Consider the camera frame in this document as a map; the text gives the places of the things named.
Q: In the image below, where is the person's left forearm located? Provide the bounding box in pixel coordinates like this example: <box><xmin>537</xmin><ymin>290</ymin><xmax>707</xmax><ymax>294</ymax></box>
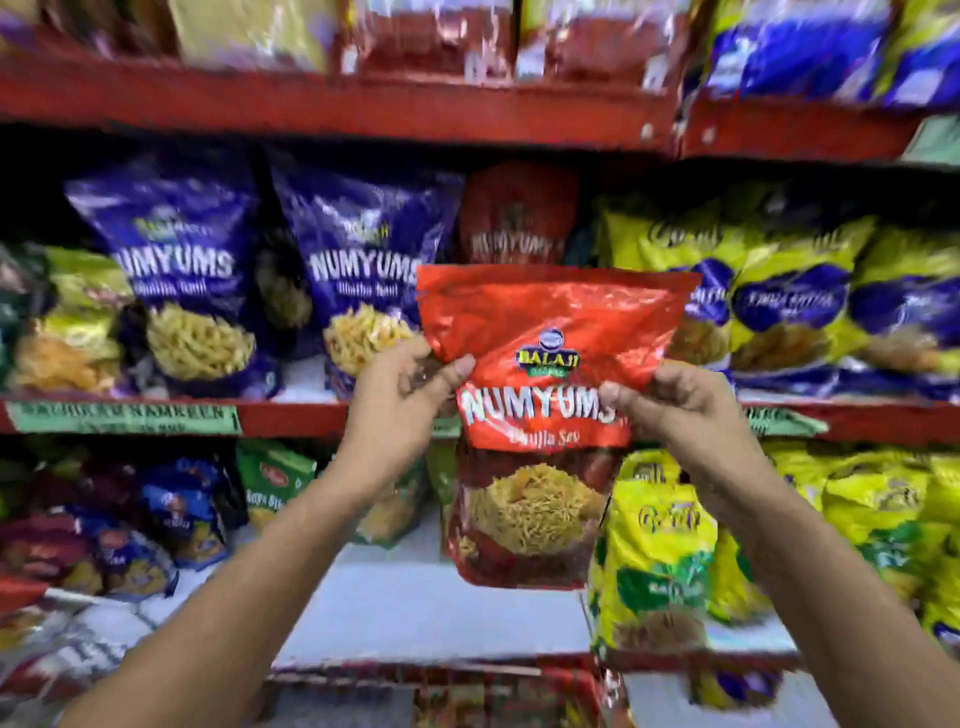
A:
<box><xmin>58</xmin><ymin>457</ymin><xmax>399</xmax><ymax>728</ymax></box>

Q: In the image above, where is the yellow and green snack packet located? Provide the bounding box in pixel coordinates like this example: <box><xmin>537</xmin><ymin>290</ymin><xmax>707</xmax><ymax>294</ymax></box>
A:
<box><xmin>587</xmin><ymin>448</ymin><xmax>720</xmax><ymax>670</ymax></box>

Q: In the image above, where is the long green shelf label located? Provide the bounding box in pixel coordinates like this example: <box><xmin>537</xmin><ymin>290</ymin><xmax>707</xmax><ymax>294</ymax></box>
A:
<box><xmin>5</xmin><ymin>401</ymin><xmax>243</xmax><ymax>438</ymax></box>

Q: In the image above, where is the person's right forearm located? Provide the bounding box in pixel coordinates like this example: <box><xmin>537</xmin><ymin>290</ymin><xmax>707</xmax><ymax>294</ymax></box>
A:
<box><xmin>701</xmin><ymin>457</ymin><xmax>960</xmax><ymax>728</ymax></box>

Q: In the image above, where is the person's left hand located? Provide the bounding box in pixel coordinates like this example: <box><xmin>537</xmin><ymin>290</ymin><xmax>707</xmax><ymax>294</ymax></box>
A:
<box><xmin>335</xmin><ymin>336</ymin><xmax>478</xmax><ymax>497</ymax></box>

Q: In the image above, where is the dark red snack packet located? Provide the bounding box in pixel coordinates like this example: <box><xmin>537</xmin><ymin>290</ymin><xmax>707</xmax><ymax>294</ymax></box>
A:
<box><xmin>458</xmin><ymin>160</ymin><xmax>580</xmax><ymax>267</ymax></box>

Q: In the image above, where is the white lower shelf board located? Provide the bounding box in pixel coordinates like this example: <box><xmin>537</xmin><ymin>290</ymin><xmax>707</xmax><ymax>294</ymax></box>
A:
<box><xmin>135</xmin><ymin>517</ymin><xmax>800</xmax><ymax>672</ymax></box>

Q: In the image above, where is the blue and white snack packet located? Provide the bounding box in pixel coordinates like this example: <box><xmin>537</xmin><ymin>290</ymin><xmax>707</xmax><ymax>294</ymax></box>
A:
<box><xmin>876</xmin><ymin>0</ymin><xmax>960</xmax><ymax>112</ymax></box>
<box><xmin>703</xmin><ymin>0</ymin><xmax>897</xmax><ymax>104</ymax></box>

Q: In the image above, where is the yellow-green snack packet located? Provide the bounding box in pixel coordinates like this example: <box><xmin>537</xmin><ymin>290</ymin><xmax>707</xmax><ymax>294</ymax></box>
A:
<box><xmin>10</xmin><ymin>246</ymin><xmax>138</xmax><ymax>396</ymax></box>

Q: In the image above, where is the pile of red packets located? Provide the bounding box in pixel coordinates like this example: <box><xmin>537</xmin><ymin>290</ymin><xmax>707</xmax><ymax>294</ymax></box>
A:
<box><xmin>0</xmin><ymin>457</ymin><xmax>106</xmax><ymax>612</ymax></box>

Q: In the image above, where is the small blue snack packet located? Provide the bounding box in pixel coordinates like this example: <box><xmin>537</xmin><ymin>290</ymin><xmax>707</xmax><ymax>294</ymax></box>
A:
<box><xmin>93</xmin><ymin>523</ymin><xmax>180</xmax><ymax>603</ymax></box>
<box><xmin>141</xmin><ymin>457</ymin><xmax>230</xmax><ymax>571</ymax></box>

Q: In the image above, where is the row of yellow-green packets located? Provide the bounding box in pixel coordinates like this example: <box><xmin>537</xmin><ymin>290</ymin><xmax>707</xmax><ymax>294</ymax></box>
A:
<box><xmin>708</xmin><ymin>438</ymin><xmax>960</xmax><ymax>654</ymax></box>

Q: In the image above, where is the red metal shelf board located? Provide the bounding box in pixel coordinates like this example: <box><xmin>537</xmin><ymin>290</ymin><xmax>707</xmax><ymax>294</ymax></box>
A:
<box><xmin>678</xmin><ymin>96</ymin><xmax>925</xmax><ymax>163</ymax></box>
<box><xmin>0</xmin><ymin>56</ymin><xmax>678</xmax><ymax>153</ymax></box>

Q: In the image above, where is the short green shelf label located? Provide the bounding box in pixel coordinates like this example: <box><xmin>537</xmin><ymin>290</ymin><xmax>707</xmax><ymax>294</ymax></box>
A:
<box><xmin>744</xmin><ymin>406</ymin><xmax>831</xmax><ymax>440</ymax></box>

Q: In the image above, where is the person's right hand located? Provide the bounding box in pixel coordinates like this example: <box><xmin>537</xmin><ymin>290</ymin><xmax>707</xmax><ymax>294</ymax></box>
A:
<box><xmin>599</xmin><ymin>363</ymin><xmax>775</xmax><ymax>501</ymax></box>

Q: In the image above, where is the clear red snack packet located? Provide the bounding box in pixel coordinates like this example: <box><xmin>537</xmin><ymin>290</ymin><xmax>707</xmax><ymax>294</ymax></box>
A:
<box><xmin>343</xmin><ymin>0</ymin><xmax>516</xmax><ymax>82</ymax></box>
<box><xmin>516</xmin><ymin>0</ymin><xmax>695</xmax><ymax>93</ymax></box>

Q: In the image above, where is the yellow and blue snack packet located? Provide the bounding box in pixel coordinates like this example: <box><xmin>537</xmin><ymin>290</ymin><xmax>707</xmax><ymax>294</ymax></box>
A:
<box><xmin>846</xmin><ymin>228</ymin><xmax>960</xmax><ymax>399</ymax></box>
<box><xmin>597</xmin><ymin>196</ymin><xmax>751</xmax><ymax>370</ymax></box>
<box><xmin>729</xmin><ymin>217</ymin><xmax>877</xmax><ymax>385</ymax></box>

